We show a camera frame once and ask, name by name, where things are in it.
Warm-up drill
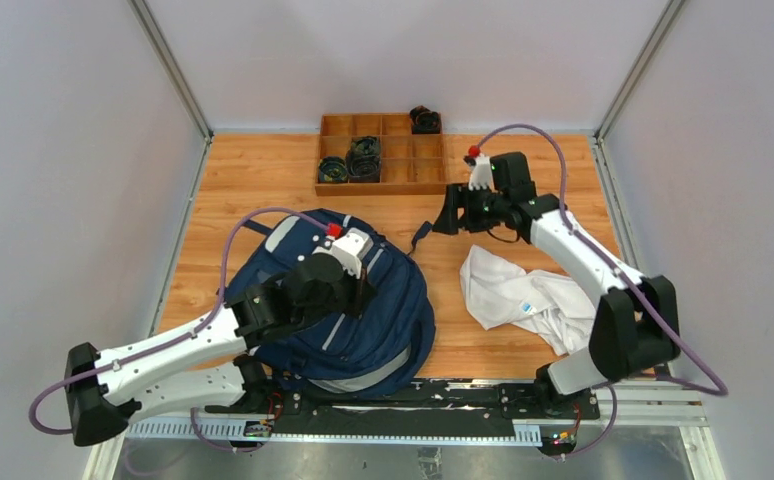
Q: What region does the aluminium frame rail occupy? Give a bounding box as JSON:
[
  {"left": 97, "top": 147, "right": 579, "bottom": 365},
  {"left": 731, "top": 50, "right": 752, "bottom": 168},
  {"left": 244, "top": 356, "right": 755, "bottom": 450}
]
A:
[{"left": 84, "top": 377, "right": 724, "bottom": 479}]

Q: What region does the navy blue backpack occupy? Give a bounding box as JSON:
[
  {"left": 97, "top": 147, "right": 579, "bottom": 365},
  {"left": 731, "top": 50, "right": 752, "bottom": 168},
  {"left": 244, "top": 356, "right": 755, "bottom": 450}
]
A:
[{"left": 225, "top": 209, "right": 436, "bottom": 399}]

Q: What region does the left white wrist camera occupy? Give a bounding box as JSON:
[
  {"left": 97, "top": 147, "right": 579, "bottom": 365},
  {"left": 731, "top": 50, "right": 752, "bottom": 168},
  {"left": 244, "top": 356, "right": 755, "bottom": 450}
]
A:
[{"left": 313, "top": 228, "right": 373, "bottom": 280}]

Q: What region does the black rolled belt middle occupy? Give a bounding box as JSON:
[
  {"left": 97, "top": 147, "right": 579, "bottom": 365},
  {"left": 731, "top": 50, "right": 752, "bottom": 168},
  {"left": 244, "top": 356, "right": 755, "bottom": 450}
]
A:
[{"left": 345, "top": 136, "right": 381, "bottom": 183}]

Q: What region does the white cloth garment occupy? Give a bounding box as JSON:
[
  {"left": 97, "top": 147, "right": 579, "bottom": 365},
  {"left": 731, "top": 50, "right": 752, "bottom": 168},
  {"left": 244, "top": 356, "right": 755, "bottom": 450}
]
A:
[{"left": 459, "top": 245, "right": 595, "bottom": 356}]

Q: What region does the wooden compartment tray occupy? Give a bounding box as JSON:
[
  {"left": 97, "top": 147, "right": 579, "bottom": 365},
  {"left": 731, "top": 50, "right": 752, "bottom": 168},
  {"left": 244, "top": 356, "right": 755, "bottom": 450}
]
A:
[{"left": 313, "top": 111, "right": 447, "bottom": 196}]

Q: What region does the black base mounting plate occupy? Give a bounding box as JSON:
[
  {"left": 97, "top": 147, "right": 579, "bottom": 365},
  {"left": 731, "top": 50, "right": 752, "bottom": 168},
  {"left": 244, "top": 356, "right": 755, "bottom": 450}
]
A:
[{"left": 199, "top": 379, "right": 599, "bottom": 440}]

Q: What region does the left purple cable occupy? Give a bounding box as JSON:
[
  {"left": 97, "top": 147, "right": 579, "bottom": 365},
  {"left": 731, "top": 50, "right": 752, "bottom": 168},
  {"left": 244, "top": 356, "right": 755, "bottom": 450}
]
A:
[{"left": 28, "top": 207, "right": 343, "bottom": 456}]

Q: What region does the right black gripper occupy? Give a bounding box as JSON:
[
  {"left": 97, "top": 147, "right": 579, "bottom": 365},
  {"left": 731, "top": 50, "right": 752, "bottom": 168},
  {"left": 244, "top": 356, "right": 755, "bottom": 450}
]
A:
[{"left": 432, "top": 183, "right": 509, "bottom": 236}]

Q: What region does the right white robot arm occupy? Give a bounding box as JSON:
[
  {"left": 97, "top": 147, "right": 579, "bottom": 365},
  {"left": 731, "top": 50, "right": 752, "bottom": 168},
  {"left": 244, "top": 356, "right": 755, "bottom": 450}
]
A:
[{"left": 432, "top": 152, "right": 681, "bottom": 418}]

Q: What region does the black rolled belt left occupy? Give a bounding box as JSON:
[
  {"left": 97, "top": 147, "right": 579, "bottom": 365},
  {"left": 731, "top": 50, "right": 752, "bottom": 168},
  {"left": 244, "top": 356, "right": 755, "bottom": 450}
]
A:
[{"left": 317, "top": 156, "right": 348, "bottom": 184}]

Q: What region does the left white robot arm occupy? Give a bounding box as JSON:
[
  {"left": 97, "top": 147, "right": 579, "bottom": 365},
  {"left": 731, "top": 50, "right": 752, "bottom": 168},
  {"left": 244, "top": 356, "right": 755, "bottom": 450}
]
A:
[{"left": 64, "top": 253, "right": 376, "bottom": 447}]

